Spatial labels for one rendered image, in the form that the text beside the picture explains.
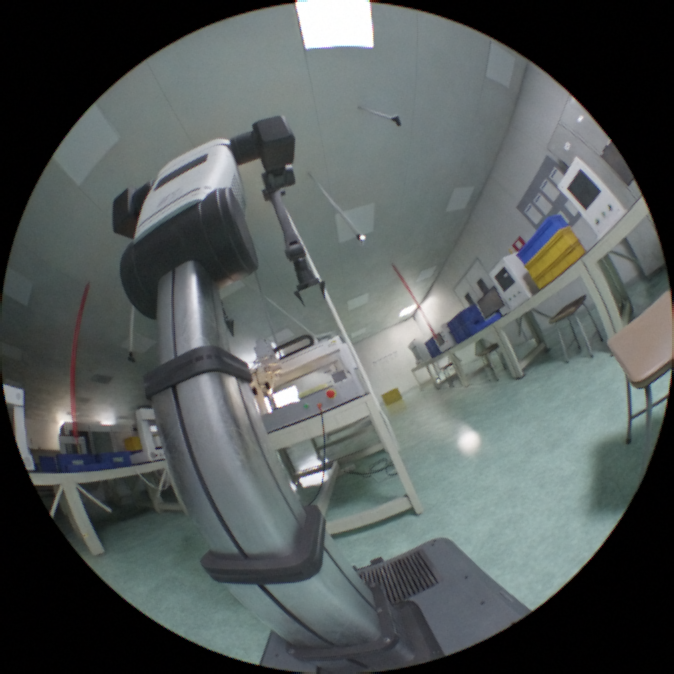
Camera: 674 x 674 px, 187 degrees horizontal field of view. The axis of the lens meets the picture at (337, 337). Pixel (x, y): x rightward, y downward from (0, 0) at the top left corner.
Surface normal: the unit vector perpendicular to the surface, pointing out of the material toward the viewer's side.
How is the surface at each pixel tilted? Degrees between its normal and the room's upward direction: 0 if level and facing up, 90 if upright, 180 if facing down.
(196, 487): 90
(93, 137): 180
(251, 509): 90
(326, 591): 90
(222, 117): 180
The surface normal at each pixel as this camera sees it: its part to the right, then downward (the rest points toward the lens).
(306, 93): 0.40, 0.87
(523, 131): -0.91, 0.40
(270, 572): 0.00, -0.33
